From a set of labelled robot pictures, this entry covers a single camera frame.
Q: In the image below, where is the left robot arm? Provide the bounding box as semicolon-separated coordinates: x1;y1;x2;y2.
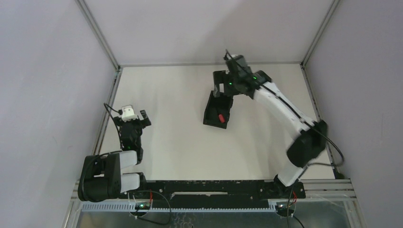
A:
77;107;151;202

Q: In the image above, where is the right controller board with wires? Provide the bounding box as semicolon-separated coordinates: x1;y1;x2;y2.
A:
276;190;306;228

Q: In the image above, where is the red handled screwdriver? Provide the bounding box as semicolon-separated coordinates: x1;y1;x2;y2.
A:
219;114;225;123

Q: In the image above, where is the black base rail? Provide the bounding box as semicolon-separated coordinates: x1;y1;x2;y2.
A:
134;180;306;210

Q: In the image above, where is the left controller board with wires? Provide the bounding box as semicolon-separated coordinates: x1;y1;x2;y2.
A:
129;190;173;226

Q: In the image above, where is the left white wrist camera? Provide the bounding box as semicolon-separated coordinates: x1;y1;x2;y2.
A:
121;105;138;122

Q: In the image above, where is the grey slotted cable duct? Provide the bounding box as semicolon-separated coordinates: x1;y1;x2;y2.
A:
80;201;278;213

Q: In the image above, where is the black plastic bin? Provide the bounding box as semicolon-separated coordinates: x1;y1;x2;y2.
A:
202;90;233;129

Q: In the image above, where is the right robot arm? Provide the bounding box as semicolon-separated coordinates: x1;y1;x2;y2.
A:
213;51;345;198

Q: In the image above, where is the controller board with wires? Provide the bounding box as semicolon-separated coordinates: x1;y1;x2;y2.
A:
276;190;306;228
129;190;173;226

